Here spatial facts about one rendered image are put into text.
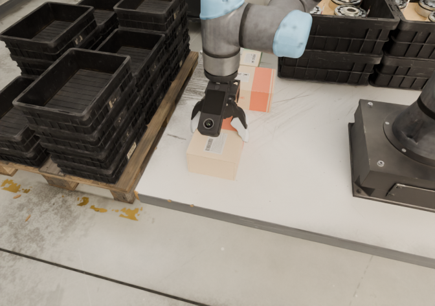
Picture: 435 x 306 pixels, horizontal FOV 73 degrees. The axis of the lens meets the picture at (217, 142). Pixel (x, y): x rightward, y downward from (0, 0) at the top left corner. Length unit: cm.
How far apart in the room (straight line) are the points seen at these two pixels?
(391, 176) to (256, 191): 29
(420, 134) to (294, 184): 29
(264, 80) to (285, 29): 40
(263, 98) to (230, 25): 38
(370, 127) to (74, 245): 130
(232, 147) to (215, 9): 32
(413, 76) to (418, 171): 44
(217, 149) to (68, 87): 94
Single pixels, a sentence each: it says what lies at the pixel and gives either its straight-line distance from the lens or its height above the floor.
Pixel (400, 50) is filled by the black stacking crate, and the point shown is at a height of 84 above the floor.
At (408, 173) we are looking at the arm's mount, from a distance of 73.
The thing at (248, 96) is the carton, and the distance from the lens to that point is 87.
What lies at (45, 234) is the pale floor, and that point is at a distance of 164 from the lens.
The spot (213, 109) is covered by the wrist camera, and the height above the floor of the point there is 90.
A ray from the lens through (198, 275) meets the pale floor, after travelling 137.
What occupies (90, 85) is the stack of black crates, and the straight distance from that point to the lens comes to 145.
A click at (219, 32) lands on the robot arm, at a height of 105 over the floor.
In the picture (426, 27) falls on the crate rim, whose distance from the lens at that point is 101.
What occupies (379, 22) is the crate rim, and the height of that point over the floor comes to 92.
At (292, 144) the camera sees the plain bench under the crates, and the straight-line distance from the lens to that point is 83.
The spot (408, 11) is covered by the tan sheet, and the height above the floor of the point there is 83.
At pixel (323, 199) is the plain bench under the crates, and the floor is 70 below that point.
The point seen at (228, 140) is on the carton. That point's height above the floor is 78.
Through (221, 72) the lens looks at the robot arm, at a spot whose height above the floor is 97.
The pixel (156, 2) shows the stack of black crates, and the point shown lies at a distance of 212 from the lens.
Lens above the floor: 130
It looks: 49 degrees down
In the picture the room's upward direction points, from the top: straight up
